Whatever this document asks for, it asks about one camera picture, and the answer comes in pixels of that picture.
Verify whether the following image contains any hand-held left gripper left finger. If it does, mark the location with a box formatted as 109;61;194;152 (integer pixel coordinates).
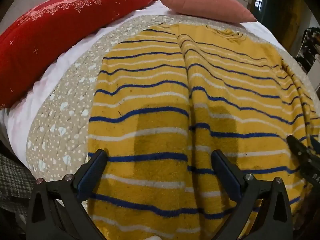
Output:
26;149;109;240

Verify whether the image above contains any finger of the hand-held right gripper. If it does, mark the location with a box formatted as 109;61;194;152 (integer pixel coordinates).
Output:
286;135;320;188

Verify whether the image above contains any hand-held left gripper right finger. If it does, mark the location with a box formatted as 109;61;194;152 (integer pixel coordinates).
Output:
211;149;293;240

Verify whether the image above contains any yellow striped sweater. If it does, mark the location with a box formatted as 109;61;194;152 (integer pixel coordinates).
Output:
87;22;320;240

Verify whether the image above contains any beige dotted blanket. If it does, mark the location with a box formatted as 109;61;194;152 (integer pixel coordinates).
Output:
25;14;318;183

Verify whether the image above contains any grey checkered cloth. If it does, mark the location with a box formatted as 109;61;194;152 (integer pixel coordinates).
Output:
0;152;38;218

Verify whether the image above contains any white bed sheet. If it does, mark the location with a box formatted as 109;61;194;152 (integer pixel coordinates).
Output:
0;0;283;164

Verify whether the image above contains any cluttered shelf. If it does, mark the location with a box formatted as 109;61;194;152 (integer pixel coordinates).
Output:
296;26;320;73

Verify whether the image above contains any red patterned pillow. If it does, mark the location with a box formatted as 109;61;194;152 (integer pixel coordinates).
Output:
0;0;159;110

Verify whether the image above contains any brown wooden door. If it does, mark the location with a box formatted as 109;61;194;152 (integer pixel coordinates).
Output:
262;0;309;52

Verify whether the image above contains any pink pillow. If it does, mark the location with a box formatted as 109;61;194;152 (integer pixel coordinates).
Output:
158;0;257;23

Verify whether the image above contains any grey headboard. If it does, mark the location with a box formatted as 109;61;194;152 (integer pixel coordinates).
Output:
0;0;83;28

